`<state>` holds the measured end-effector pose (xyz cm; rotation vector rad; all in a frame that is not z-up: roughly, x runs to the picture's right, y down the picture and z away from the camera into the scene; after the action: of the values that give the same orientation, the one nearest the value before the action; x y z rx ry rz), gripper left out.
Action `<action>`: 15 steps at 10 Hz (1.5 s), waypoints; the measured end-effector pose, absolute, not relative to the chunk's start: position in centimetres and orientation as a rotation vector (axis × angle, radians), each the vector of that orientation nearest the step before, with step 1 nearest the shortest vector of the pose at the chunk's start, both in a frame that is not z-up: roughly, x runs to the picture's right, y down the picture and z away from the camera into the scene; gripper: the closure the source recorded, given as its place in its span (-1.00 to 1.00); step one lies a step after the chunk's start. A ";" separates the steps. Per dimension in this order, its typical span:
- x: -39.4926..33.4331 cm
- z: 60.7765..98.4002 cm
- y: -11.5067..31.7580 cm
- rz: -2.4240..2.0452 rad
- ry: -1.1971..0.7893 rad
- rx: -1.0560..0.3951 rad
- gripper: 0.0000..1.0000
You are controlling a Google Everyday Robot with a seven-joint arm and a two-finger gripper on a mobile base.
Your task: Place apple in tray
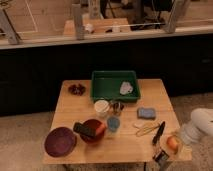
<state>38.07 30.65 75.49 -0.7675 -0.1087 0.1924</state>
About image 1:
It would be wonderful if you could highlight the black metal clip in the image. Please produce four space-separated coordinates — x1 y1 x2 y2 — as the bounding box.
153 150 169 166

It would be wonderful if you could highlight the white cup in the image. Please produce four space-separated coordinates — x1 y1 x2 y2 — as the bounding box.
94 100 110 117

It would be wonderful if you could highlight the wooden table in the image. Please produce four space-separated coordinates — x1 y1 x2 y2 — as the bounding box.
42 78 193 165

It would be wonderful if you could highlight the red bowl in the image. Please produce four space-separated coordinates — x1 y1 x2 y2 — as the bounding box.
81 119 105 144

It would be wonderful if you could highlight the blue sponge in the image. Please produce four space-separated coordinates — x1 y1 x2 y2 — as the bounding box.
137 108 156 119

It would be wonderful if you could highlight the purple plate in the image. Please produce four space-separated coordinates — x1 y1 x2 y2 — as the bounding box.
44 127 77 157

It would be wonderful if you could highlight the small metal cup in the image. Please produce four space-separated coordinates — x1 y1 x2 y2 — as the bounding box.
112 102 124 116

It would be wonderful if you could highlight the black marker pen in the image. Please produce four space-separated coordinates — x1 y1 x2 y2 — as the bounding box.
152 121 165 145

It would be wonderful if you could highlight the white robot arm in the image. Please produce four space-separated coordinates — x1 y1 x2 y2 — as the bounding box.
179 108 213 145

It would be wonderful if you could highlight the blue plastic cup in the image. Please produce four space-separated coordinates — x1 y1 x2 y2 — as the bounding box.
107 116 120 132

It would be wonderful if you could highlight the orange carrot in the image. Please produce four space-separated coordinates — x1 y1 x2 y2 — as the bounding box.
96 123 106 136

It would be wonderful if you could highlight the red yellow apple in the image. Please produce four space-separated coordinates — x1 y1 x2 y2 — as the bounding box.
166 136 179 151

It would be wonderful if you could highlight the green plastic tray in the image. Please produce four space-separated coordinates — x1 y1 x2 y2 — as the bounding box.
90 71 141 103

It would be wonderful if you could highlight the black rectangular block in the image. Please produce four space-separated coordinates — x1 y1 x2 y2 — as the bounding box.
73 122 96 138

